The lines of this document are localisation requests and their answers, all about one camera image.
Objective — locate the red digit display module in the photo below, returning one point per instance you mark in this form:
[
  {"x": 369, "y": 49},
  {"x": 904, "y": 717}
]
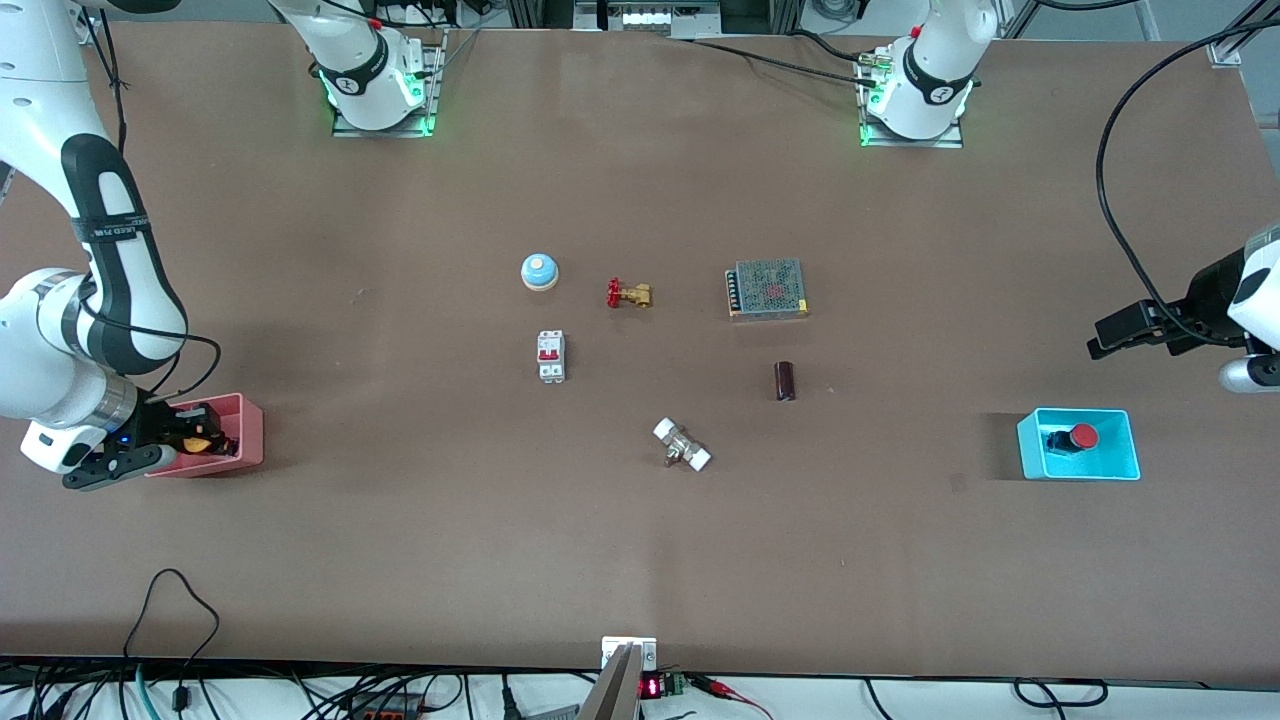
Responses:
[{"x": 651, "y": 687}]

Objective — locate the grey aluminium camera bar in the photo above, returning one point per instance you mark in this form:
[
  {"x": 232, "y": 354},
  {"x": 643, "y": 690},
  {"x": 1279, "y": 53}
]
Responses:
[{"x": 610, "y": 695}]

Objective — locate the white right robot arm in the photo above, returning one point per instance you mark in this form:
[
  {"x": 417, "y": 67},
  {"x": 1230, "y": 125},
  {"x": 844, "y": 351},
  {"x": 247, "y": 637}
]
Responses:
[{"x": 110, "y": 250}]

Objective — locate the pink plastic box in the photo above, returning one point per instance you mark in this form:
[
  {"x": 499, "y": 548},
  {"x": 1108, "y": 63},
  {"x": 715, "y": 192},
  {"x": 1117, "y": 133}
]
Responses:
[{"x": 250, "y": 440}]

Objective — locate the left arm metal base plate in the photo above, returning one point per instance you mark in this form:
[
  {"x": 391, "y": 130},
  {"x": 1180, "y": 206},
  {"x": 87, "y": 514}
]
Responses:
[{"x": 900, "y": 142}]

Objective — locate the aluminium table corner bracket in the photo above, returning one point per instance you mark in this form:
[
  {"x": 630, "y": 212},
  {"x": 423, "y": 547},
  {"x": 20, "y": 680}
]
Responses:
[{"x": 1222, "y": 52}]

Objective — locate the yellow push button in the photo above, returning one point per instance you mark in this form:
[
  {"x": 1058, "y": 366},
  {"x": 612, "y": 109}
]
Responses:
[{"x": 198, "y": 441}]

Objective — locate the red push button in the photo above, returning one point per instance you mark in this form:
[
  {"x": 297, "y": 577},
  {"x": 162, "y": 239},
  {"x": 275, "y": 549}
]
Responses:
[{"x": 1083, "y": 436}]

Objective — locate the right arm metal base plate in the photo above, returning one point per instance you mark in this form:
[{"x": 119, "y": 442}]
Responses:
[{"x": 436, "y": 90}]

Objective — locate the white capped metal pipe fitting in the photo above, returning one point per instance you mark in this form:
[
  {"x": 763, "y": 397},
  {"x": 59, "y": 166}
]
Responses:
[{"x": 682, "y": 445}]

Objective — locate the white power strip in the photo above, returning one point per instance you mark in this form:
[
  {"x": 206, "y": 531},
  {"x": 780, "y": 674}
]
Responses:
[{"x": 650, "y": 18}]

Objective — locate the white metal mounting bracket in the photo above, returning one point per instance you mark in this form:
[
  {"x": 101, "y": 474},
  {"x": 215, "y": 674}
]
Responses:
[{"x": 647, "y": 655}]

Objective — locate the blue white round bell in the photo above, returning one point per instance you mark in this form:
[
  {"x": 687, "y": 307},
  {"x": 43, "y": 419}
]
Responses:
[{"x": 539, "y": 270}]

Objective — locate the dark brown cylindrical capacitor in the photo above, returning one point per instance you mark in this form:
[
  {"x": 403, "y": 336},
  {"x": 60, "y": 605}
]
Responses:
[{"x": 785, "y": 381}]

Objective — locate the white red circuit breaker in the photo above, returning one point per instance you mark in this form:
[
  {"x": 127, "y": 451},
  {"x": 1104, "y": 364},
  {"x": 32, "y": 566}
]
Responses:
[{"x": 551, "y": 356}]

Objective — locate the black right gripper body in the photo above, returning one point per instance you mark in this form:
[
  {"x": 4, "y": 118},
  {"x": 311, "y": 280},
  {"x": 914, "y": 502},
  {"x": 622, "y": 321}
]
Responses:
[{"x": 157, "y": 421}]

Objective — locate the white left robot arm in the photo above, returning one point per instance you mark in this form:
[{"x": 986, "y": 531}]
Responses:
[{"x": 935, "y": 70}]

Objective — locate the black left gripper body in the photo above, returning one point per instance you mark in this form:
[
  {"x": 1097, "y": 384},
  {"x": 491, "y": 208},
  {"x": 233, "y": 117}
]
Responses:
[{"x": 1203, "y": 300}]

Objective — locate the cyan plastic box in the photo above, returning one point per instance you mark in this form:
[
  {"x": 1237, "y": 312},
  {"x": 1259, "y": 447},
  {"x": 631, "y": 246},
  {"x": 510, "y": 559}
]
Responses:
[{"x": 1120, "y": 465}]

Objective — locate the metal mesh power supply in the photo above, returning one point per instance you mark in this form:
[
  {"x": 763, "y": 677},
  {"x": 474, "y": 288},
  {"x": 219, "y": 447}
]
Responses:
[{"x": 770, "y": 288}]

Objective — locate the red alligator clip lead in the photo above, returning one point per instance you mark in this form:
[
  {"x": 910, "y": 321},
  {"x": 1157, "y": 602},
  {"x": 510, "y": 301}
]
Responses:
[{"x": 722, "y": 689}]

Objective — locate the orange black power strip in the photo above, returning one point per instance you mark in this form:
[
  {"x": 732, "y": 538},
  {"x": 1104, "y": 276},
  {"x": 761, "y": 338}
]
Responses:
[{"x": 385, "y": 712}]

